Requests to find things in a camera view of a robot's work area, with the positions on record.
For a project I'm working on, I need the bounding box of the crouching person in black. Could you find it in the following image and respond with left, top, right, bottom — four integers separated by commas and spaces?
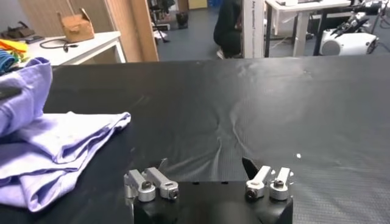
213, 0, 244, 60

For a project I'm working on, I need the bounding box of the white humanoid robot with base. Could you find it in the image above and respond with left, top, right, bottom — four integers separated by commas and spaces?
319, 0, 390, 57

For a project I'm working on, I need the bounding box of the black wired remote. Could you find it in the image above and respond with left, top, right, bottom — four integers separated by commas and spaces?
24, 35, 46, 44

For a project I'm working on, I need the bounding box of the tall white carton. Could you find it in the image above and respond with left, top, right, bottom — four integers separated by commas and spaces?
242, 0, 265, 59

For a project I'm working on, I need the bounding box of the black table cover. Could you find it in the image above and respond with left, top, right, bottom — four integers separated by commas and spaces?
0, 54, 390, 224

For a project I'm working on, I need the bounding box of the black waste bin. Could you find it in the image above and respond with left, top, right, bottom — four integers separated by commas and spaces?
175, 11, 189, 30

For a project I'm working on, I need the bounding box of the open cardboard box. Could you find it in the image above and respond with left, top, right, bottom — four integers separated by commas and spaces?
57, 7, 96, 43

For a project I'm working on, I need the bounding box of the lavender t-shirt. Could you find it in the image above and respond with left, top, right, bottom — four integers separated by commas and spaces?
0, 57, 132, 213

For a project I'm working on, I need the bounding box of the beige pegboard screen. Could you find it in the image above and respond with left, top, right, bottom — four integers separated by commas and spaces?
18, 0, 115, 38

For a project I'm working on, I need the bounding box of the black cable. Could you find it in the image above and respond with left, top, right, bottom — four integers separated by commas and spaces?
39, 38, 79, 53

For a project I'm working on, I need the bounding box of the blue striped garment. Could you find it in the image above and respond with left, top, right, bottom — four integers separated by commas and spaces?
0, 50, 19, 74

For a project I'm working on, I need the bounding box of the orange garment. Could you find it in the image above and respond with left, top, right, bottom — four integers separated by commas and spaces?
0, 38, 29, 54

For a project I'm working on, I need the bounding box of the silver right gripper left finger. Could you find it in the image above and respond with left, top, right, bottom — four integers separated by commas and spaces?
123, 166, 180, 203

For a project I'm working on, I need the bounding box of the white table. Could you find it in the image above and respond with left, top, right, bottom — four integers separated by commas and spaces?
18, 30, 126, 66

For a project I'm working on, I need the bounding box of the white standing desk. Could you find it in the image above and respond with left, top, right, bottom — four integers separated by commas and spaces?
264, 0, 353, 58

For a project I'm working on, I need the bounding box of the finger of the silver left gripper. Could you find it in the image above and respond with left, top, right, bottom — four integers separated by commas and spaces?
0, 86, 23, 100

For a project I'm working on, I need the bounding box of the green garment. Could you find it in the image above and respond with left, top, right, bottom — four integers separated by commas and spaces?
12, 50, 30, 62

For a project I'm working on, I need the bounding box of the wooden partition panel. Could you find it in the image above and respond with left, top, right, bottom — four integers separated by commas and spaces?
105, 0, 159, 63

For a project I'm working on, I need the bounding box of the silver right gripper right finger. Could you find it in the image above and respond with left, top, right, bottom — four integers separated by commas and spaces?
241, 156, 295, 201

